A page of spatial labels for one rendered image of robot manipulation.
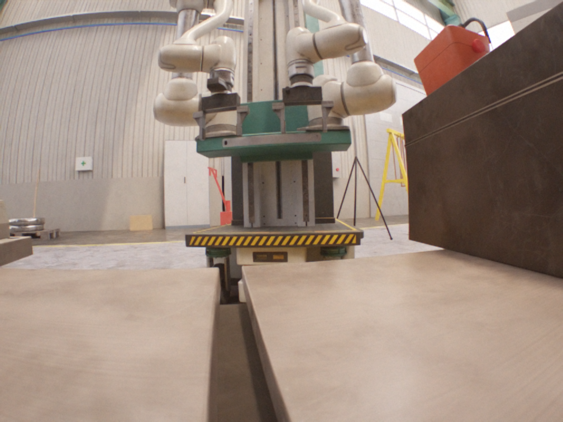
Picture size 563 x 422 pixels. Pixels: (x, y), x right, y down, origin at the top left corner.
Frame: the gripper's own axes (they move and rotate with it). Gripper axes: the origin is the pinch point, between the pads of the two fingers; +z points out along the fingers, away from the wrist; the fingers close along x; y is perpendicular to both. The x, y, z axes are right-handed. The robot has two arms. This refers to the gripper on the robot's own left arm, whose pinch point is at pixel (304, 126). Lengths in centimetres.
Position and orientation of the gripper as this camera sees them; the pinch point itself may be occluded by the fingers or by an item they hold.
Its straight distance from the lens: 89.5
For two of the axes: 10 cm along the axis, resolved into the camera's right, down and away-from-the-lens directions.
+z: 0.3, 10.0, 0.2
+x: 9.9, -0.3, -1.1
